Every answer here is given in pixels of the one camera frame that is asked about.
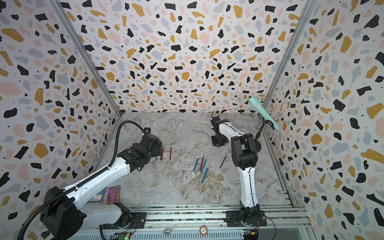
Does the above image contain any blue carving knife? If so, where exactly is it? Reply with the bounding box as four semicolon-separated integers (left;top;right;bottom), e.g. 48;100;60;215
201;160;207;173
202;168;209;183
193;158;199;172

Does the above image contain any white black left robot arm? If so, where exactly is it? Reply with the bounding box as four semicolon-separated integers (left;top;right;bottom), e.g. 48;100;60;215
40;134;162;240

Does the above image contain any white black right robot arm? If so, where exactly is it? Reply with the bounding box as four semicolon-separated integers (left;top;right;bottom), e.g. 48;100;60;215
211;117;261;225

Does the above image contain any black microphone stand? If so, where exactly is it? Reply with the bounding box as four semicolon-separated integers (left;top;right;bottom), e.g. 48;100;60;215
255;120;275;153

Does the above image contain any mint green microphone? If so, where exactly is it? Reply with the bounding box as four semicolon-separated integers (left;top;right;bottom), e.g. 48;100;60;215
249;97;280;130

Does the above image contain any purple orange small box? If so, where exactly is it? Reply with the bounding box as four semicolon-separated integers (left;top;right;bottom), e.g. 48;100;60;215
106;185;121;205

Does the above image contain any rainbow knife set package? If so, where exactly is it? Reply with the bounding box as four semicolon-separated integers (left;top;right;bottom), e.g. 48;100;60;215
90;188;107;202

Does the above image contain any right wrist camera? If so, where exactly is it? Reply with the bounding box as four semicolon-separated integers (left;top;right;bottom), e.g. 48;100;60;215
211;116;221;128

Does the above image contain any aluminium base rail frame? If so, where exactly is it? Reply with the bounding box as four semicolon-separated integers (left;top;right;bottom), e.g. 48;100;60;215
71;203;316;240

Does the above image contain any aluminium corner post right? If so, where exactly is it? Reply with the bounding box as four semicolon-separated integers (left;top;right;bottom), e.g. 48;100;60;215
263;0;318;110

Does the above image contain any aluminium corner post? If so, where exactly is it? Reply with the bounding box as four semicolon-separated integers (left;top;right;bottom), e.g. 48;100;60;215
48;1;122;117
263;0;318;110

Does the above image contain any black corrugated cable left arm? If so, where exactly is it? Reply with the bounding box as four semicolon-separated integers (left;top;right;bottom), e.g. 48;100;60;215
16;120;146;240

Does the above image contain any aluminium corner post left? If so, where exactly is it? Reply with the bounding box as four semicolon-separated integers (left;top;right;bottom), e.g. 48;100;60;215
48;1;122;117

